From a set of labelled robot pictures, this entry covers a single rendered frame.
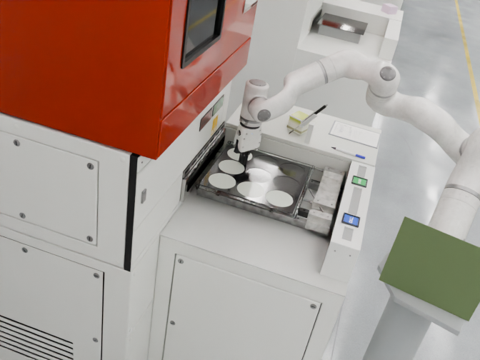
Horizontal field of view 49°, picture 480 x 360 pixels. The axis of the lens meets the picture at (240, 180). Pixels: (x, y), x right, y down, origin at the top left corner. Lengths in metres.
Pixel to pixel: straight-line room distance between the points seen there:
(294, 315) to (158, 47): 0.99
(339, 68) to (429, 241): 0.68
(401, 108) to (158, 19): 1.00
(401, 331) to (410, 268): 0.29
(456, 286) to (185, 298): 0.88
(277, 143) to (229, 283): 0.65
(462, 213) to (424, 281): 0.24
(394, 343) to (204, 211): 0.81
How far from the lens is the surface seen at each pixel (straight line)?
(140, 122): 1.34
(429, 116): 1.90
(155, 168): 1.53
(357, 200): 1.90
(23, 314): 2.04
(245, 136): 1.94
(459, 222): 1.80
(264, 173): 2.02
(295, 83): 1.90
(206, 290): 1.84
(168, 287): 1.91
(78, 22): 1.33
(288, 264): 1.75
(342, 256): 1.69
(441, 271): 1.74
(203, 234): 1.79
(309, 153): 2.14
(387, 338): 2.01
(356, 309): 2.90
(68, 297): 1.85
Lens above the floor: 1.95
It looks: 33 degrees down
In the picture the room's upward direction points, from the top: 11 degrees clockwise
